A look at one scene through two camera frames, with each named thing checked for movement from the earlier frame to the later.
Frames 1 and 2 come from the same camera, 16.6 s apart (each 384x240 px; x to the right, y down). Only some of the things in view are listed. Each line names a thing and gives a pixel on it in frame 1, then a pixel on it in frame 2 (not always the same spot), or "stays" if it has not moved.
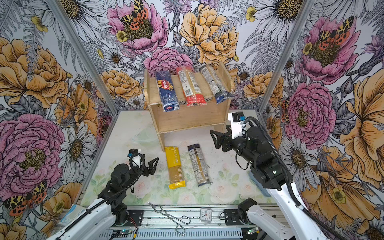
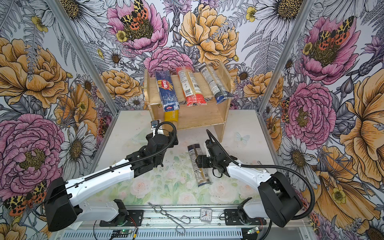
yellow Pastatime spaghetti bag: [173, 161] → [171, 116]
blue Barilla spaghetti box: [169, 101] stays
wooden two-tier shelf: [186, 117] stays
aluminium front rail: [181, 224] stays
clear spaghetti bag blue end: [199, 168] stays
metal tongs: [179, 229] stays
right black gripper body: [238, 144] → [207, 162]
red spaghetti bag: [192, 90] stays
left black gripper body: [143, 171] → [172, 143]
